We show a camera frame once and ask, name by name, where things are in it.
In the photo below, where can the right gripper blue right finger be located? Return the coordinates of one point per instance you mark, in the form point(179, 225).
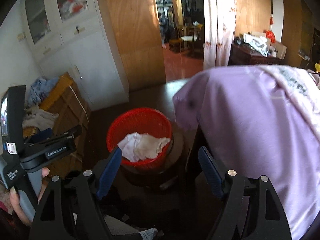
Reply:
point(211, 172)

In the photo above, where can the dark wooden side table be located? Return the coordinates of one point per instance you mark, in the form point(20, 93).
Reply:
point(243, 56)

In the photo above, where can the person's left hand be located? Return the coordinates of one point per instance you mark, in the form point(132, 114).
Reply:
point(15, 199)

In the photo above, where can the wooden crate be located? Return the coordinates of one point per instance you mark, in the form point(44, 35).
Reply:
point(61, 110)

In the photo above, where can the white cabinet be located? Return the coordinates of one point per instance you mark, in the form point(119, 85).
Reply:
point(76, 37)

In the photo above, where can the red plastic trash basket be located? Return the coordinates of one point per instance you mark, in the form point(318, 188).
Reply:
point(143, 121)

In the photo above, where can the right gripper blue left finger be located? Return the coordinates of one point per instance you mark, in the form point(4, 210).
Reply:
point(106, 171)

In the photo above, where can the blue cloth on crate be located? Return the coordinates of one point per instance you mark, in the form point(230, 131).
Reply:
point(40, 89)

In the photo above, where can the floral red white curtain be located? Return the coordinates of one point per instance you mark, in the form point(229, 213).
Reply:
point(219, 31)

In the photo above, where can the white tissue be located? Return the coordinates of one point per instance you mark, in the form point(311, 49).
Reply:
point(129, 146)

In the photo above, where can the white paper bag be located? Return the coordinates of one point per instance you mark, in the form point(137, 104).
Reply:
point(150, 147)

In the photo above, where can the floral pink tablecloth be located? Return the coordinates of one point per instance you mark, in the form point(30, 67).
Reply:
point(261, 120)

